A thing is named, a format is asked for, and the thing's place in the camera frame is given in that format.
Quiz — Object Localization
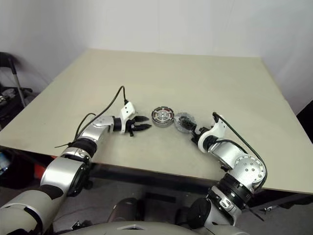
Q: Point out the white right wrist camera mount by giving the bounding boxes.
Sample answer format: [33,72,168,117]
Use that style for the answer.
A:
[197,114,225,153]

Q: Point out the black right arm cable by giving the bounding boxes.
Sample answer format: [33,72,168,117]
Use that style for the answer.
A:
[212,112,268,194]

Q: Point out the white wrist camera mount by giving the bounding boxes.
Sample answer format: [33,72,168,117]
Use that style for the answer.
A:
[119,102,136,135]
[197,114,225,153]

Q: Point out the red object under table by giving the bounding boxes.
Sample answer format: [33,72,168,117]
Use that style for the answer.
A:
[34,163,50,182]

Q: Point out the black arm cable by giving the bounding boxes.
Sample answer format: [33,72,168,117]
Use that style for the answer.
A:
[212,112,268,194]
[74,85,130,141]

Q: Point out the black table frame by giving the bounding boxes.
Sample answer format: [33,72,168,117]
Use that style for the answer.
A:
[85,163,313,209]

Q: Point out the grey robot torso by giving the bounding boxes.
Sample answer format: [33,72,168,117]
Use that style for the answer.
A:
[52,221,245,235]

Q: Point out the silver tripod pole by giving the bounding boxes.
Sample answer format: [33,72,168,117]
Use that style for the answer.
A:
[7,58,27,108]

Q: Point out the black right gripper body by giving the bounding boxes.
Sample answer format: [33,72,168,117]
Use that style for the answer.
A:
[190,125,211,145]

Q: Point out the round silver motor housing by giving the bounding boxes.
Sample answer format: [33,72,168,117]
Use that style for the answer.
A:
[150,107,175,128]

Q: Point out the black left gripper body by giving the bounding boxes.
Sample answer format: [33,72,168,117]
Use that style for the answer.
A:
[127,117,139,138]

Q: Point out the black floor clutter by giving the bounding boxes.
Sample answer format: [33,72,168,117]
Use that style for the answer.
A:
[71,220,92,231]

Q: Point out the black low shelf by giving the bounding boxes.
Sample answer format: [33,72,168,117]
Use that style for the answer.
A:
[0,87,33,128]

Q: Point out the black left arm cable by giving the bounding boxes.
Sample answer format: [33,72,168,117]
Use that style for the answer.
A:
[74,85,130,141]

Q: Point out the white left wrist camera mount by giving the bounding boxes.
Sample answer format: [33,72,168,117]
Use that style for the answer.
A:
[119,102,136,135]

